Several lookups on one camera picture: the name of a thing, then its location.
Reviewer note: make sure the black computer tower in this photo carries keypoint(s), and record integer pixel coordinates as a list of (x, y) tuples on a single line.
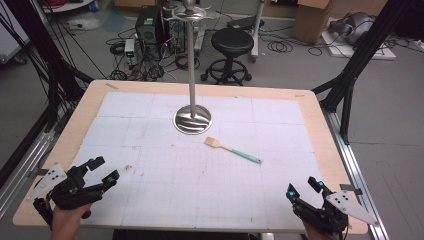
[(148, 28)]

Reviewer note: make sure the black metal frame stand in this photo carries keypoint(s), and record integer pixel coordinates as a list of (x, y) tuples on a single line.
[(50, 66), (363, 56)]

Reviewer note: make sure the white grid mat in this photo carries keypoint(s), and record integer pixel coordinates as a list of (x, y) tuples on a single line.
[(173, 186)]

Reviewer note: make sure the person's right hand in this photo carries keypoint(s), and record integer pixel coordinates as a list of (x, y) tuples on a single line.
[(317, 235)]

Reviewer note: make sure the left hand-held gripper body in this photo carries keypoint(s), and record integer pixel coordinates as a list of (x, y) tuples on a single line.
[(71, 195)]

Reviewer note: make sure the person's left hand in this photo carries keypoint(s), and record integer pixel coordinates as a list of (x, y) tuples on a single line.
[(66, 224)]

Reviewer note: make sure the white flat board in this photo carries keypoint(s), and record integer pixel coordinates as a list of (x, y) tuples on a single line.
[(383, 55)]

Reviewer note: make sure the black round stool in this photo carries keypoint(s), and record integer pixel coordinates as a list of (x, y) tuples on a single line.
[(232, 41)]

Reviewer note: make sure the tall cardboard box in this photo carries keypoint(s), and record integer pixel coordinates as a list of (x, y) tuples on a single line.
[(311, 21)]

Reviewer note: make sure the aluminium rail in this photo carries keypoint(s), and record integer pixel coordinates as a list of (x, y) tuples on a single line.
[(23, 173), (358, 173)]

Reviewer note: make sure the small grey power supply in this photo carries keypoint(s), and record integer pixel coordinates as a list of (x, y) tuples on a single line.
[(130, 50)]

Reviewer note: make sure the grey bag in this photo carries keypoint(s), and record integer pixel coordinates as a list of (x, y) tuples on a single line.
[(355, 26)]

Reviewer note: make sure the steel utensil rack stand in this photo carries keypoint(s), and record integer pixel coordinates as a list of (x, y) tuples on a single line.
[(192, 83)]

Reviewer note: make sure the white stand post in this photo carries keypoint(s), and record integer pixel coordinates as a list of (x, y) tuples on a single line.
[(257, 30)]

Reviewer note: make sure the strip of tape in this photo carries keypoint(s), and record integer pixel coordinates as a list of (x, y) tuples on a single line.
[(112, 86)]

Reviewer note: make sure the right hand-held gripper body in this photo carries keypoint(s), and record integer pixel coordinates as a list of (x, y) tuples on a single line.
[(328, 215)]

